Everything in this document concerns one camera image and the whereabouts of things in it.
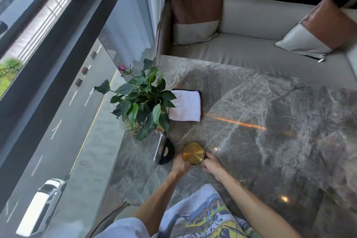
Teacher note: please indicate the person's right hand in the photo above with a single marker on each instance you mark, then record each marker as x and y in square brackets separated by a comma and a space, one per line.
[213, 164]

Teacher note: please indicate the person's left hand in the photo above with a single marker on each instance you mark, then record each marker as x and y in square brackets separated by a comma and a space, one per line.
[178, 165]

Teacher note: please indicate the person's left fingers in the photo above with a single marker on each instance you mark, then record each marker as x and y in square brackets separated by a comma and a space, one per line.
[188, 162]

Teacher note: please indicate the person's right fingers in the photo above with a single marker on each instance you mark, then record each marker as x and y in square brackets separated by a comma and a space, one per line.
[206, 163]

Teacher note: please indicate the round gold metal container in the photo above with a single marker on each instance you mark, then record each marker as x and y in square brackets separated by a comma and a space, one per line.
[193, 153]

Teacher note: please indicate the person's right forearm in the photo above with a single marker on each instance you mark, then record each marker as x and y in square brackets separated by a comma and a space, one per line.
[251, 204]

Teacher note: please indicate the person's left forearm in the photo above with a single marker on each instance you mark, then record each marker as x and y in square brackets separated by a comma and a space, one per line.
[159, 198]

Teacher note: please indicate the black table sign stand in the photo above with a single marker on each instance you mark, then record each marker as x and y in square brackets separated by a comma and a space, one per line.
[166, 151]

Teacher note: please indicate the small patterned glass holder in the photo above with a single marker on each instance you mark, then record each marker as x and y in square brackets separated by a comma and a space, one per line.
[160, 131]

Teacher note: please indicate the white printed shirt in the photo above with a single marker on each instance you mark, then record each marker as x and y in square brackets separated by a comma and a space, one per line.
[200, 215]

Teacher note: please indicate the white folded cloth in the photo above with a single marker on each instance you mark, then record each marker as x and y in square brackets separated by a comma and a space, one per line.
[185, 105]

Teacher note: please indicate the patterned ceramic plant pot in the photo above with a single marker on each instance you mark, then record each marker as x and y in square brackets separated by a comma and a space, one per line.
[129, 126]

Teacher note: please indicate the green leafy potted plant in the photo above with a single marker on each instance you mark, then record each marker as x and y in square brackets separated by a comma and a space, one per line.
[139, 98]

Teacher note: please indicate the clear wine glass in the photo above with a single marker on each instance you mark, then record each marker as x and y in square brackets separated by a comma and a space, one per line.
[173, 79]

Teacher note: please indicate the beige leather sofa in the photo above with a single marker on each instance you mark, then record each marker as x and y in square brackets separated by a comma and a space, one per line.
[251, 48]

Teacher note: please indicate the brown and grey square cushion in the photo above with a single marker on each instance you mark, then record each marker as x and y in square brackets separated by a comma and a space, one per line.
[195, 14]
[320, 31]

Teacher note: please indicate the white sheer curtain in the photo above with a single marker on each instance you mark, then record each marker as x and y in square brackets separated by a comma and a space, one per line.
[131, 23]

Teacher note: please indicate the white car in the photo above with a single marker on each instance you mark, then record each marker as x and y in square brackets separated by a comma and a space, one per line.
[39, 207]

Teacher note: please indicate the dark window frame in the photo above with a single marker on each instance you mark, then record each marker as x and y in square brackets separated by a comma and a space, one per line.
[55, 59]

